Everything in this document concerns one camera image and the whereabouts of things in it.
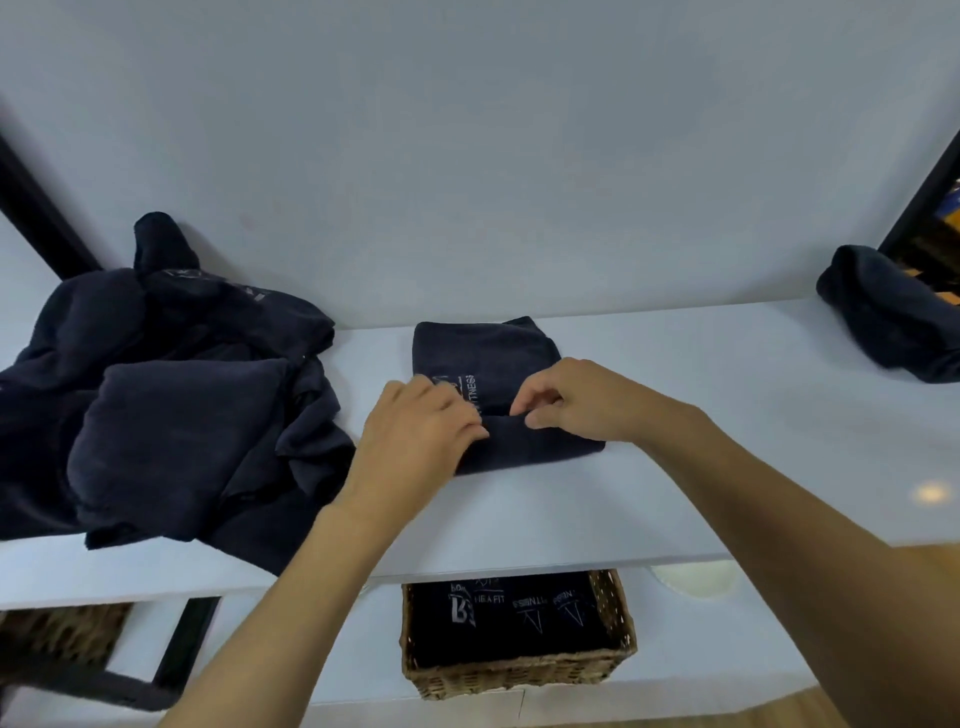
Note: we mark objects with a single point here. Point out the person's left hand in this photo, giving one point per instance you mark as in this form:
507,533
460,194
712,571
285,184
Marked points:
405,450

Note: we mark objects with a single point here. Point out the woven wicker basket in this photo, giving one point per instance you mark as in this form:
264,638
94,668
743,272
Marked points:
517,675

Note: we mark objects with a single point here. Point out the person's left forearm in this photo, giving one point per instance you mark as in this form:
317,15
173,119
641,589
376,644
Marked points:
285,622

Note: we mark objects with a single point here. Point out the heap of dark navy towels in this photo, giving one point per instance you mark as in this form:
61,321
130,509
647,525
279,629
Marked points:
172,435

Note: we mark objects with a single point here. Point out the dark navy printed towel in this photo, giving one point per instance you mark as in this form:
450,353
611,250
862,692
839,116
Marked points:
487,352
892,322

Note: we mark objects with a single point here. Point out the large wicker hamper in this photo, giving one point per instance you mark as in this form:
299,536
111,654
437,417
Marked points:
67,630

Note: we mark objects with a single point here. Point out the black metal shelf leg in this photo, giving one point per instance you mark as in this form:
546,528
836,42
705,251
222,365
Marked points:
187,641

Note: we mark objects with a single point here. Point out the person's right hand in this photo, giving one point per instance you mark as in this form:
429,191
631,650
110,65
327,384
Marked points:
600,405

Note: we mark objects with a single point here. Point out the black weight rack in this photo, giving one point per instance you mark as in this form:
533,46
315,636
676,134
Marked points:
934,251

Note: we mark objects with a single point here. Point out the person's right forearm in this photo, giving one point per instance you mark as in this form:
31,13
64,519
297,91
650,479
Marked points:
825,570

